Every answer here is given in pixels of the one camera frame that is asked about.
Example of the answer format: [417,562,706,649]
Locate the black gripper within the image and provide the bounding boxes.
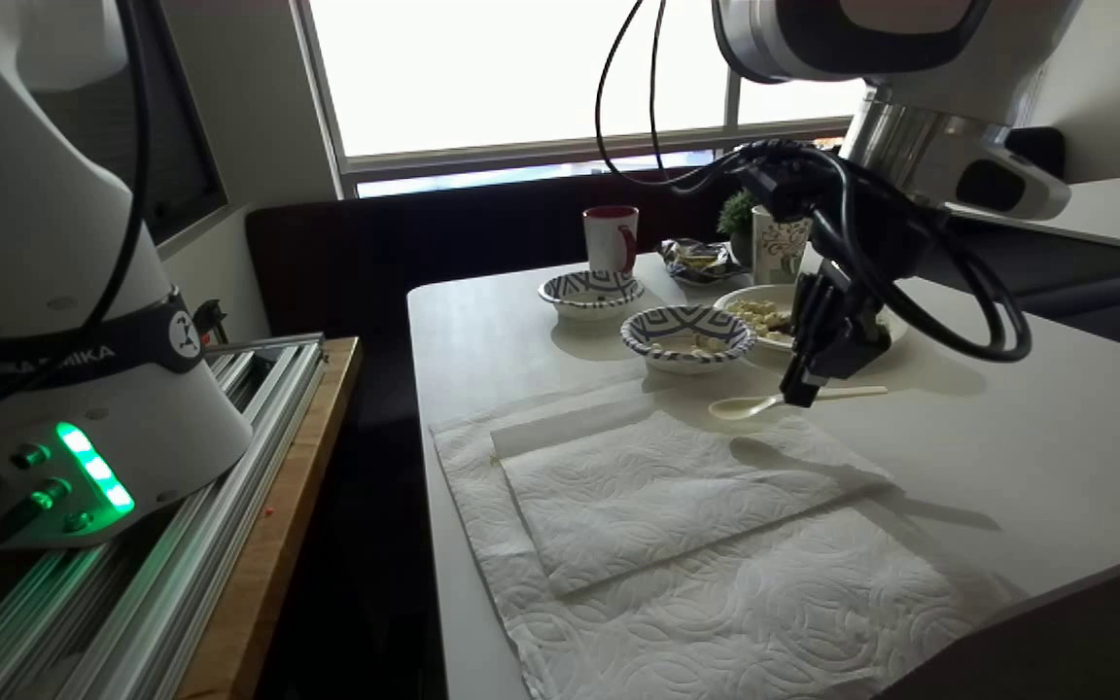
[747,147,930,409]

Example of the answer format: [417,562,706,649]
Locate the cream plastic spoon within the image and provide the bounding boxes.
[706,385,886,419]

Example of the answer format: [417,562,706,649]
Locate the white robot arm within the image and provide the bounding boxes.
[711,0,1078,409]

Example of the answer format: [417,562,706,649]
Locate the near blue patterned bowl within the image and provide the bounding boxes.
[616,305,753,372]

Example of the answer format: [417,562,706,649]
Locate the blue patterned bowl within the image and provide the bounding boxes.
[536,273,640,318]
[616,305,753,372]

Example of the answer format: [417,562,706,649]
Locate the far blue patterned bowl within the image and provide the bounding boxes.
[536,273,640,318]

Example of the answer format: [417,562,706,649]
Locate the white plate with popcorn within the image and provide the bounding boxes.
[716,286,794,350]

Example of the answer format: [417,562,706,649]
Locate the patterned paper cup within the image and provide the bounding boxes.
[750,208,810,286]

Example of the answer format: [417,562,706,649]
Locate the black snack bag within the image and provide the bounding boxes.
[657,236,743,287]

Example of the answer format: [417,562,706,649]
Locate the small green plant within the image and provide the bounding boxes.
[716,192,753,266]

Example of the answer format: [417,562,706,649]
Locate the large white paper towel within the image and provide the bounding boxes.
[435,388,1007,700]

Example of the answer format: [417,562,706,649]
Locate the folded white paper towel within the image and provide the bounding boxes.
[491,401,886,595]

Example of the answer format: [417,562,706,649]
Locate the dark bench seat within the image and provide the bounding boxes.
[250,177,1120,700]

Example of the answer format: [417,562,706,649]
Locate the wooden side board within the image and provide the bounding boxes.
[168,339,361,700]

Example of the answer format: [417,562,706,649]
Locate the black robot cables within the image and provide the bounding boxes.
[591,0,1033,365]

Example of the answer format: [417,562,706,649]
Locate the white mug red handle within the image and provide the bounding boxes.
[584,208,638,273]

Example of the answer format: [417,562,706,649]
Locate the window frame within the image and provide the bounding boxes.
[298,0,864,200]

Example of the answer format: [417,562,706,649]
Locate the aluminium rail frame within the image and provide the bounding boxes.
[0,334,322,700]

